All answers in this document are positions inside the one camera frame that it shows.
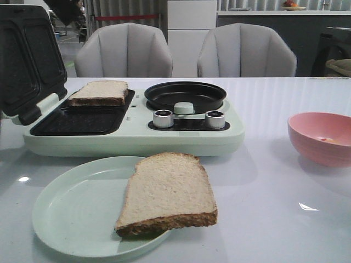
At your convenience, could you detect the white bread slice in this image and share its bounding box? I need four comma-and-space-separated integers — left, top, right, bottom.
68, 80, 128, 106
115, 152, 218, 237

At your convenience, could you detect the pink plastic bowl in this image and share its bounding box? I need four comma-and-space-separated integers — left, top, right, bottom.
288, 112, 350, 167

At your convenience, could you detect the orange cooked shrimp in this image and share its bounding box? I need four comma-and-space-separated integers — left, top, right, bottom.
319, 137, 338, 144

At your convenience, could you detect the breakfast maker hinged lid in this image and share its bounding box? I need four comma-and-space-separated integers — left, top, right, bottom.
1, 4, 67, 125

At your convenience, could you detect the left silver control knob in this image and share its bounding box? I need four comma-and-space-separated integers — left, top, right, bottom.
152, 110, 174, 128

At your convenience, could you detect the silver control knob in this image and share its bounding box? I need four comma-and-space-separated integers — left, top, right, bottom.
152, 110, 174, 128
205, 111, 226, 129

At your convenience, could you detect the right silver control knob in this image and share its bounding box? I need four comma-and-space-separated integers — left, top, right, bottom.
205, 111, 226, 129

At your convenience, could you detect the black round frying pan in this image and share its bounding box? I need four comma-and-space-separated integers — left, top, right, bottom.
144, 81, 227, 114

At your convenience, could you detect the left grey upholstered chair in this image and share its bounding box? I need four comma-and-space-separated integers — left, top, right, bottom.
74, 22, 173, 78

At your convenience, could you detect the grey upholstered chair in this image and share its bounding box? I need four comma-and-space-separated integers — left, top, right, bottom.
197, 23, 297, 77
74, 22, 173, 78

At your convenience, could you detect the right grey upholstered chair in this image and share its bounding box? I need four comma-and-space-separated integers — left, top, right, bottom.
197, 23, 297, 77

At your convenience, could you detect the white cabinet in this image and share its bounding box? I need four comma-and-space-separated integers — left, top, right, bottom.
167, 1, 217, 77

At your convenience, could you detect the red barrier tape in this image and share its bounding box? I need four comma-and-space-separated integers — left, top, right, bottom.
94, 14, 159, 21

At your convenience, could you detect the mint green round plate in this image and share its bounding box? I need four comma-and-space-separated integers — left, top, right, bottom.
32, 156, 170, 262

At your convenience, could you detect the grey kitchen counter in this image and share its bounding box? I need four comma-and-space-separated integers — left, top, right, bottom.
217, 10, 350, 77

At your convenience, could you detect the fruit plate on counter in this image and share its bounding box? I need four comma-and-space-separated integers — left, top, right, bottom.
281, 0, 306, 11

